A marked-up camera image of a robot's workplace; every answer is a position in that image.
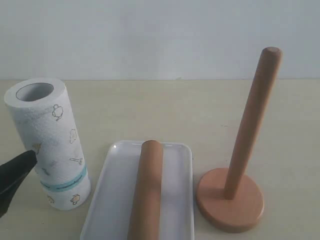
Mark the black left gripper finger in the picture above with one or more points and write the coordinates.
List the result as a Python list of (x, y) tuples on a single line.
[(12, 174)]

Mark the printed white paper towel roll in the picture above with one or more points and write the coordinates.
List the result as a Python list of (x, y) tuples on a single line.
[(43, 117)]

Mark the brown cardboard tube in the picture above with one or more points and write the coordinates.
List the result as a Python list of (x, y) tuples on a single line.
[(144, 221)]

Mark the wooden paper towel holder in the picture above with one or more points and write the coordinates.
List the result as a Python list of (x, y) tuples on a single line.
[(230, 200)]

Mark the white rectangular tray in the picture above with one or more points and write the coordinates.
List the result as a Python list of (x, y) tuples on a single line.
[(108, 217)]

